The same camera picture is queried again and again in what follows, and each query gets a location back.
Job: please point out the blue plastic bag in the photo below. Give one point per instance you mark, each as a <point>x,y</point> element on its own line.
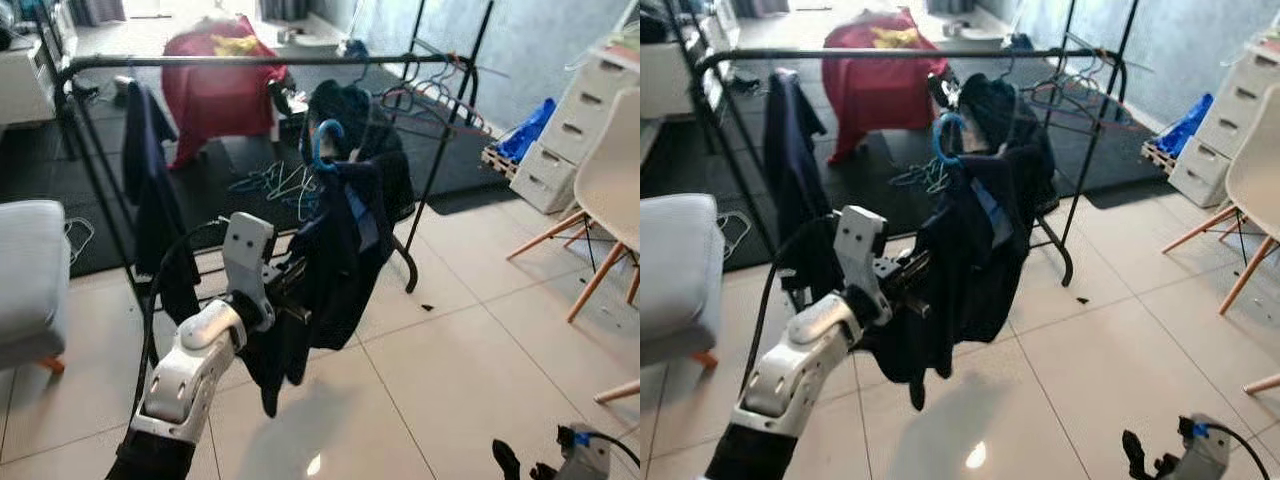
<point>530,130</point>
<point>1188,125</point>

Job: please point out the navy hanging garment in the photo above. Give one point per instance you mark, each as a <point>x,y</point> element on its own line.
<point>150,190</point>
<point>795,170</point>

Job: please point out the black metal clothes rack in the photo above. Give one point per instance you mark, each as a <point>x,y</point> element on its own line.
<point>770,55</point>
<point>200,60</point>

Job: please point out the grey upholstered sofa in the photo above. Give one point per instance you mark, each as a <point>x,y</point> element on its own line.
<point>30,280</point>
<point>675,270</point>

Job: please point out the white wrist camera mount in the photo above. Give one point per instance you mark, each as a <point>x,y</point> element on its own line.
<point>585,462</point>
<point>858,250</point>
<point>248,255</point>
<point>1205,455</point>

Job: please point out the bright blue clothes hanger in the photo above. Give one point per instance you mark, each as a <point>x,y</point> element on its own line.
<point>937,140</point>
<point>318,148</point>

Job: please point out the small wooden pallet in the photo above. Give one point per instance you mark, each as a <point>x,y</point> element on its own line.
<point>1155,157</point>
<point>497,162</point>

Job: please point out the dark navy garment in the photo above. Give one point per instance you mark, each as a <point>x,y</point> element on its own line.
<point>960,270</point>
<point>330,270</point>

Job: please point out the black hanging garment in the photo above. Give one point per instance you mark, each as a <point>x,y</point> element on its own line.
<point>1030,150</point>
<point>385,160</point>

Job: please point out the large black floor mat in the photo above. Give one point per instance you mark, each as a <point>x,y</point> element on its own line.
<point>105,150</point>
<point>880,170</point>

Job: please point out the white drawer cabinet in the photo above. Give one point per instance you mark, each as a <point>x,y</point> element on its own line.
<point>1230,120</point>
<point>580,130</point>

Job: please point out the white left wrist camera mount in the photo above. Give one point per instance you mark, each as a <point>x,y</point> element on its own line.
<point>858,250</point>
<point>248,255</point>

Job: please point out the red cloth with yellow print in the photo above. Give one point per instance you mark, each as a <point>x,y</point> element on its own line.
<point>215,95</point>
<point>880,90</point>

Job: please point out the white low cabinet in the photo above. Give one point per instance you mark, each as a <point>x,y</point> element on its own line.
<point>665,90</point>
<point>25,85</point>

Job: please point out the white chair with wooden legs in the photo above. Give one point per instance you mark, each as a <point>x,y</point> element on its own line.
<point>1265,384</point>
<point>618,390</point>
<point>1260,175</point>
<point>610,170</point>

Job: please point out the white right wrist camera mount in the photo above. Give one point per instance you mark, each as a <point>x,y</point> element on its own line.
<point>585,462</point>
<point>1205,455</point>

